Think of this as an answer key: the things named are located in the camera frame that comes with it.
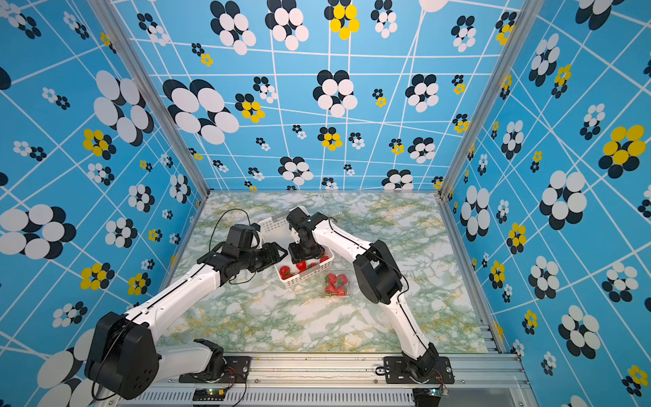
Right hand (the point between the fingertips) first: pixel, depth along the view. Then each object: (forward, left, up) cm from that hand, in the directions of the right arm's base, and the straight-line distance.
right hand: (301, 257), depth 93 cm
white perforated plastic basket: (+15, +12, -2) cm, 19 cm away
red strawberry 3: (-12, -13, -2) cm, 18 cm away
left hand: (-4, +4, +10) cm, 11 cm away
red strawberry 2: (-8, -15, -2) cm, 17 cm away
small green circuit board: (-41, +23, -6) cm, 48 cm away
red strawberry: (-7, -11, -3) cm, 14 cm away
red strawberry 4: (-6, +6, -1) cm, 8 cm away
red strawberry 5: (-3, 0, -2) cm, 3 cm away
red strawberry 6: (-1, -8, +1) cm, 8 cm away
